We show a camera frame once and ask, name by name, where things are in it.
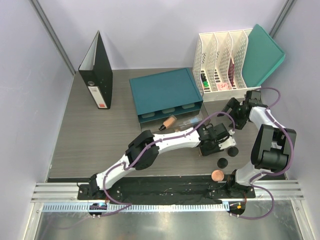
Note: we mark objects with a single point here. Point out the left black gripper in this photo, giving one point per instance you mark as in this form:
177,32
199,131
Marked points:
217,149

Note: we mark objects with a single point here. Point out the dark red booklet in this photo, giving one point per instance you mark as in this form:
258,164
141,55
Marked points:
231,72

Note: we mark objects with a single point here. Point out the green black marker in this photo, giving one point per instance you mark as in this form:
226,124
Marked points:
204,80

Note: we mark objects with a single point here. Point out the black lever arch binder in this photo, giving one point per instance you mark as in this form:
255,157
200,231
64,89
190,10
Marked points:
97,74

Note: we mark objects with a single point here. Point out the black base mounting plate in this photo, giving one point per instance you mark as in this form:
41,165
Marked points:
175,190

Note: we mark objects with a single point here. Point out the white mesh file organizer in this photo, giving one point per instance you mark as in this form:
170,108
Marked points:
212,57

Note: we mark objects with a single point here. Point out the clear makeup remover bottle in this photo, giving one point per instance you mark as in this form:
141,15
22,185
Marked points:
192,121

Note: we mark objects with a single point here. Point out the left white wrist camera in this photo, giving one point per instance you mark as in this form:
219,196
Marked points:
228,142

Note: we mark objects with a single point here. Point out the pink sticky notes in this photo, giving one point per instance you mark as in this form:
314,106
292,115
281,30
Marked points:
223,86

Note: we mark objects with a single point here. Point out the beige foundation bottle black cap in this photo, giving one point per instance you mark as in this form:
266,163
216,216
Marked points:
167,123

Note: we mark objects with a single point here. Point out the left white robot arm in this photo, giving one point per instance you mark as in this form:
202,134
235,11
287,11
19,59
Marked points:
146,147

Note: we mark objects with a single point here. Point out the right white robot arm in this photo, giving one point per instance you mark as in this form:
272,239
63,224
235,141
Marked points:
273,150

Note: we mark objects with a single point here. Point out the white slotted cable duct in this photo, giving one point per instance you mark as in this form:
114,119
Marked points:
95,207

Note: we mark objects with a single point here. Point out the teal folder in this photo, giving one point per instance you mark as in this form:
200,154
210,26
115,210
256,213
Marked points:
263,57

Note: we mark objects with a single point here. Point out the teal makeup drawer organizer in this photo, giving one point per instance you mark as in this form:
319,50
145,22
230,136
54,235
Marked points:
159,96

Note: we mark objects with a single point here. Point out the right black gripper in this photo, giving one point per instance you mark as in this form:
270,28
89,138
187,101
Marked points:
239,123

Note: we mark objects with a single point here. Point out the orange round powder puff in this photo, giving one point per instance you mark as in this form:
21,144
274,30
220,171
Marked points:
217,175

